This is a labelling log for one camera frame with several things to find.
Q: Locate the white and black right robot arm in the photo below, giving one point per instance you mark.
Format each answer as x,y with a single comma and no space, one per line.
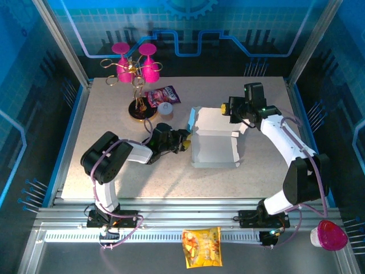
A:
285,137

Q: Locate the white and blue paper box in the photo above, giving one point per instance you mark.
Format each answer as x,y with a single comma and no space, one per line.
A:
214,142

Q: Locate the white cup with pink lid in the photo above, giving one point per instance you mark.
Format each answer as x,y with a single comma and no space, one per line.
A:
330,235

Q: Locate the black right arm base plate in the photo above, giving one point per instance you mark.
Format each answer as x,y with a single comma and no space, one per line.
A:
248,218

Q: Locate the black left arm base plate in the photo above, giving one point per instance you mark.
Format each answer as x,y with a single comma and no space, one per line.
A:
125,219

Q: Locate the yellow chip bag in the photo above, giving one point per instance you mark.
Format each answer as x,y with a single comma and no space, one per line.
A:
202,248

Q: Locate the purple snack bag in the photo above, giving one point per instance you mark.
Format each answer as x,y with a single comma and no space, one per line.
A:
162,95

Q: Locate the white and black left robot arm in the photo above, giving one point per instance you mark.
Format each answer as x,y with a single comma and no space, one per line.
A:
106,168

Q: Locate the small white lidded cup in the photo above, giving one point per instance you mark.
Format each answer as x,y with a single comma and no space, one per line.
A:
166,109

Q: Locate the pink plastic wine glass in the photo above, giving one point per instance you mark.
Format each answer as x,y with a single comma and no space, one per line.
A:
150,71
123,72

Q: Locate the aluminium frame post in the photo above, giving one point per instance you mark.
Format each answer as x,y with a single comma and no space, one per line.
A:
61,42
312,40

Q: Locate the aluminium frame rail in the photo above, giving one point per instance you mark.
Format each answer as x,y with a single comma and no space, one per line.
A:
185,208

